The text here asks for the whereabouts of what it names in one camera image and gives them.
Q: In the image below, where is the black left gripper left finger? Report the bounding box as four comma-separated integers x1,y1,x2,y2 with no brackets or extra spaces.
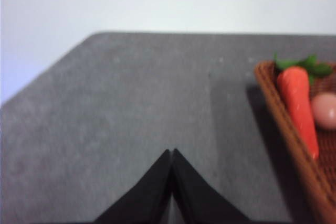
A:
93,150,173,224

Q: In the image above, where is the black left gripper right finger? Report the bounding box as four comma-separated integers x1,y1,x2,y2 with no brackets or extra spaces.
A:
172,148,253,224

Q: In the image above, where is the orange carrot with green leaves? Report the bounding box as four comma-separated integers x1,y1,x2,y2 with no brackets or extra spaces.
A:
272,53,333,160

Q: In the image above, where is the brown wicker basket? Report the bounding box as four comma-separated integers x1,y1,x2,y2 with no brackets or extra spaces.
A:
254,60,336,224

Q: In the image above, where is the brown egg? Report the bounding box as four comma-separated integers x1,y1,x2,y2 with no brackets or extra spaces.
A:
311,92,336,130

